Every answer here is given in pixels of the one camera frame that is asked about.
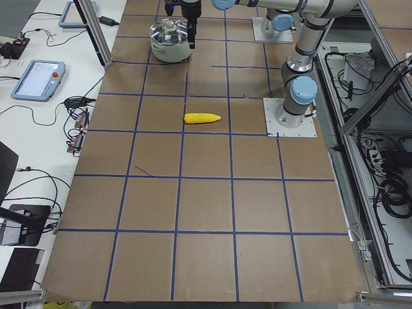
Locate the blue teach pendant near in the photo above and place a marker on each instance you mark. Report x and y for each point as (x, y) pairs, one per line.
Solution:
(40, 81)

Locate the black laptop edge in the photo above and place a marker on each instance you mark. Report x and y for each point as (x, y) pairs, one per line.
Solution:
(8, 164)

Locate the black electronics board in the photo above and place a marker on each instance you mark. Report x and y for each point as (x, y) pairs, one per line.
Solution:
(15, 49)

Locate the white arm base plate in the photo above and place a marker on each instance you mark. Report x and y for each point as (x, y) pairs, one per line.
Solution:
(280, 124)

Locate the blue teach pendant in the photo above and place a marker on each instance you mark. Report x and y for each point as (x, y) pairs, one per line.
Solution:
(70, 17)
(40, 81)

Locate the pale green cooking pot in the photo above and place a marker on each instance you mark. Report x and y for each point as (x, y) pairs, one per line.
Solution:
(171, 54)

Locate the yellow corn cob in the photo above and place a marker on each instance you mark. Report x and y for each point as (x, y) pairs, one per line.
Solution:
(200, 118)

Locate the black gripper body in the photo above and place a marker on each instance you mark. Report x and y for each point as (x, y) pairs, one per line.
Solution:
(190, 9)

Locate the small usb hub lower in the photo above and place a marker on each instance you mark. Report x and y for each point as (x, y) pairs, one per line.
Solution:
(75, 144)

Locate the black power adapter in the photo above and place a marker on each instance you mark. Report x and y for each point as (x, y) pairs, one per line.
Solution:
(107, 21)

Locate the aluminium frame post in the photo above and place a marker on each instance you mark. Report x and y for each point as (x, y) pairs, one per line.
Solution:
(92, 26)

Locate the white paper box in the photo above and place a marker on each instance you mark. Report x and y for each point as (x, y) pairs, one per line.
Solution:
(358, 68)

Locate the small usb hub upper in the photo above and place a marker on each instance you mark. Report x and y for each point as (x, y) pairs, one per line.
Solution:
(82, 120)

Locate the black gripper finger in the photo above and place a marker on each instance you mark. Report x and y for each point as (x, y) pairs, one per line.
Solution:
(191, 33)

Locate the blue teach pendant far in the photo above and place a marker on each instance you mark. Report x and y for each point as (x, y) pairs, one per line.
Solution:
(70, 17)

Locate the glass pot lid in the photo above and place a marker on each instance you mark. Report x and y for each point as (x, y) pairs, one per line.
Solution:
(169, 32)

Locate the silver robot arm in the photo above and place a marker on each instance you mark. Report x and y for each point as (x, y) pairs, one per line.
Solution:
(319, 15)
(277, 21)

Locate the aluminium side rail frame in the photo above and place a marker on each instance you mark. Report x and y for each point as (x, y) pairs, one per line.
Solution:
(373, 127)

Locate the brown paper table mat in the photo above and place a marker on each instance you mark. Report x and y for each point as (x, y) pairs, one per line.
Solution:
(161, 210)

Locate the black monitor stand base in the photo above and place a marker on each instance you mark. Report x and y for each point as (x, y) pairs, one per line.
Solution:
(24, 224)

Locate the small usb hub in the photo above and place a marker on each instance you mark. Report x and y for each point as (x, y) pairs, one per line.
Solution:
(75, 144)
(82, 120)

